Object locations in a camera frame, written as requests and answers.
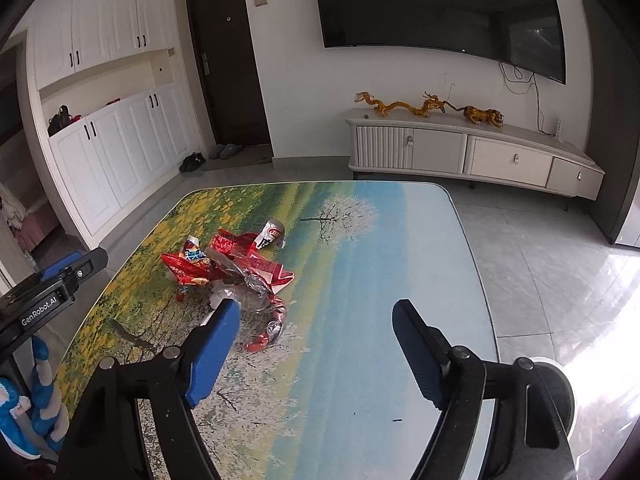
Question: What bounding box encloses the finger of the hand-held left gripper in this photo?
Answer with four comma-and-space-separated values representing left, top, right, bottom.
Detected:
64, 247, 109, 288
39, 251, 83, 282

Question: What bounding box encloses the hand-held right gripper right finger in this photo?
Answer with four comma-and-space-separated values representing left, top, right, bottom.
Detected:
391, 299, 576, 480

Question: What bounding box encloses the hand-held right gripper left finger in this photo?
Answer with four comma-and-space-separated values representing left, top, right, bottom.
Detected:
59, 299, 242, 480

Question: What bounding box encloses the small red snack bag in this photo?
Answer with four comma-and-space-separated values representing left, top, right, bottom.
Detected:
245, 296, 287, 353

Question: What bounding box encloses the silver foil wrapper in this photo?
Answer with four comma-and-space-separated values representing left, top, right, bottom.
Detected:
215, 260, 275, 313

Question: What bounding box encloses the pile of red snack wrappers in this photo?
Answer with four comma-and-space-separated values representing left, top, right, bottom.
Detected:
210, 230, 296, 297

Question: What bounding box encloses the crushed drink can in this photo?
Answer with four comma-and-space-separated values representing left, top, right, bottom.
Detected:
256, 218, 287, 252

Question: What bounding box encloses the person's left hand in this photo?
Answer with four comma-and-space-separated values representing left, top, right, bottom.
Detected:
0, 335, 71, 461

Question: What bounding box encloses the pink bedding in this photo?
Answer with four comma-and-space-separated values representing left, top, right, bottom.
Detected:
0, 185, 61, 256

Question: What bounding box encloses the black bag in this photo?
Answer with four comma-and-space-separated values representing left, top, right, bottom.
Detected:
47, 105, 74, 137

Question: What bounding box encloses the white television cabinet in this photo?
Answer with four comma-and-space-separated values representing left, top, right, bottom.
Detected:
346, 107, 606, 211

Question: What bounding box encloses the dark brown door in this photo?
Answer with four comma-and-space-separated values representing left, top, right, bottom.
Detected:
186, 0, 273, 148

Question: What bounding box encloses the golden tiger figurine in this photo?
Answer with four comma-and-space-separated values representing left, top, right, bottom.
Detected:
452, 105, 505, 129

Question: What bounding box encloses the golden dragon figurine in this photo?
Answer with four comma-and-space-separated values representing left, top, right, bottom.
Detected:
355, 80, 450, 119

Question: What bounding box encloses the grey refrigerator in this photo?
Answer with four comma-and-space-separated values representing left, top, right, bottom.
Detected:
582, 0, 640, 247

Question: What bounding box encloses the white wall cabinet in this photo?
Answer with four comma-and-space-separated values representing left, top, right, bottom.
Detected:
25, 0, 203, 251

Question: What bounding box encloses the television cable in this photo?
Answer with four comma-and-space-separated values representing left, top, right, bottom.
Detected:
499, 60, 546, 134

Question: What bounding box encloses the black wall television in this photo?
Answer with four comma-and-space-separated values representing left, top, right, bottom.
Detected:
311, 0, 567, 85

